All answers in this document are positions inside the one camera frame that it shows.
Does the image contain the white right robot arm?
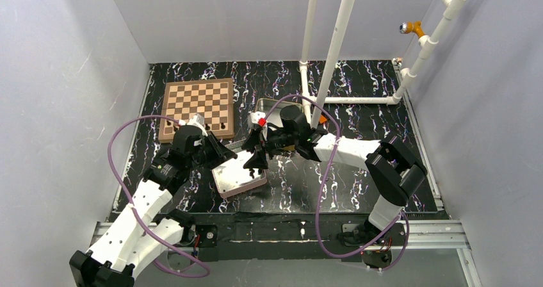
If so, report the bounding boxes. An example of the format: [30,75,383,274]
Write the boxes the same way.
[241,106,428,231]

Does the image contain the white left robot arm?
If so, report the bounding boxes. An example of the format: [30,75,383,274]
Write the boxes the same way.
[69,125,238,286]

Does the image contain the wooden chess board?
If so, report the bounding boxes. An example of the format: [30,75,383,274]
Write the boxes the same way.
[161,78,234,139]

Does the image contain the pink-rimmed silver tin tray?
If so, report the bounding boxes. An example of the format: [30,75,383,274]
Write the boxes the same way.
[212,139,268,199]

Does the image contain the gold-rimmed tin tray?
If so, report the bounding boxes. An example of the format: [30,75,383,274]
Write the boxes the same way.
[254,98,303,123]

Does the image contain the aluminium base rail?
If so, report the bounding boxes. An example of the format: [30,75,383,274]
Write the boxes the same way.
[80,221,482,287]

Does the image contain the white PVC pipe frame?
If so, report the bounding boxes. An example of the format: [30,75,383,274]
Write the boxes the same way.
[298,0,478,129]

